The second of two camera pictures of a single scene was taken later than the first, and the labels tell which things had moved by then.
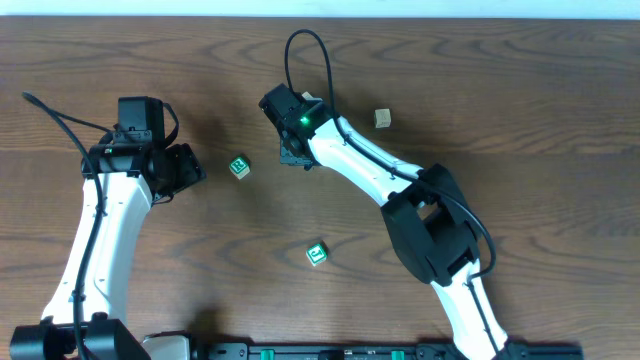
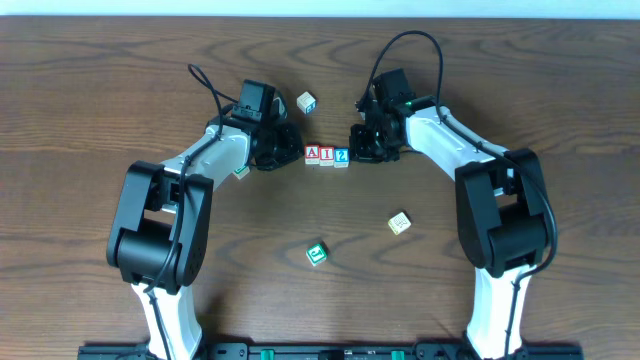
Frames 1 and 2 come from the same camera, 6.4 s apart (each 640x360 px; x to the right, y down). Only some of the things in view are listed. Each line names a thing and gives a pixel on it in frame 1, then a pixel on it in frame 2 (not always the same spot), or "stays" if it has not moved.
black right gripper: x=293 y=158 → x=363 y=145
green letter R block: x=239 y=167 stays
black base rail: x=296 y=351 stays
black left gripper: x=187 y=163 → x=288 y=146
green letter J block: x=316 y=254 stays
